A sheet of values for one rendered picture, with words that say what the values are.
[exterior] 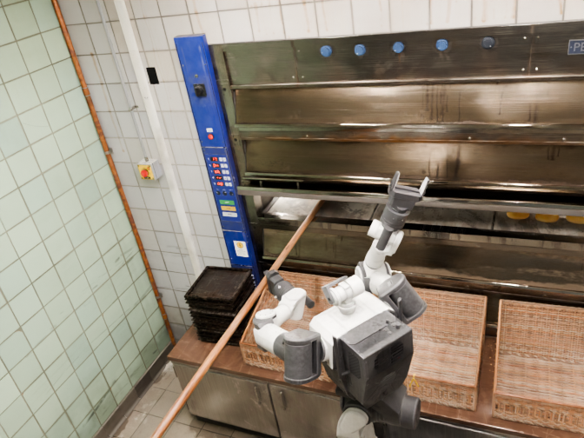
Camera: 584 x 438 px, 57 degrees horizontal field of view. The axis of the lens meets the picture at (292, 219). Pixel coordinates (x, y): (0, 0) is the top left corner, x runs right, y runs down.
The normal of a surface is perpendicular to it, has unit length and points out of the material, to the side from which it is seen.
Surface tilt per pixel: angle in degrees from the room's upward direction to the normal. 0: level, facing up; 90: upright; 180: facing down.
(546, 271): 70
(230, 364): 0
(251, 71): 90
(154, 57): 90
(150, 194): 90
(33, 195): 90
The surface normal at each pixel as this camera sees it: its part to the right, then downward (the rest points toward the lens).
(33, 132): 0.91, 0.07
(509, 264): -0.40, 0.21
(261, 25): -0.38, 0.51
